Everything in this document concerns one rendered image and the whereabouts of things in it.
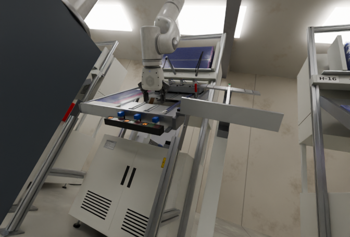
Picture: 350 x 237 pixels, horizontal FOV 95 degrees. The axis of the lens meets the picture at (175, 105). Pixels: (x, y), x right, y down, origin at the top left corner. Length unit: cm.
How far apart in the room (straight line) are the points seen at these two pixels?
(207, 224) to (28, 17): 77
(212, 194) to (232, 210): 289
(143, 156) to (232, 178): 268
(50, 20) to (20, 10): 4
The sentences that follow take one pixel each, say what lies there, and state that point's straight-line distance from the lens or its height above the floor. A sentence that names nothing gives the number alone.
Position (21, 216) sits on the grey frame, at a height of 7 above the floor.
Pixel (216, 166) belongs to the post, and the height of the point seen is 56.
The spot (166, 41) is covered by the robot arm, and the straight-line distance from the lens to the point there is 67.
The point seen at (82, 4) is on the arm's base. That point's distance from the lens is 46.
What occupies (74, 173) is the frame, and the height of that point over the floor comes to 31.
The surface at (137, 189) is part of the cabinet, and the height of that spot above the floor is 34.
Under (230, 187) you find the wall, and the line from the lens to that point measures 362.
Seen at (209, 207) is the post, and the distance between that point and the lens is 76.
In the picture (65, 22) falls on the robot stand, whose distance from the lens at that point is 39.
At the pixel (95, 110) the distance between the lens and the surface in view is 111.
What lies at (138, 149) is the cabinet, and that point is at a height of 57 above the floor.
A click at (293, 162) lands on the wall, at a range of 398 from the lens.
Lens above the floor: 48
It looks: 22 degrees up
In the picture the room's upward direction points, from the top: 17 degrees clockwise
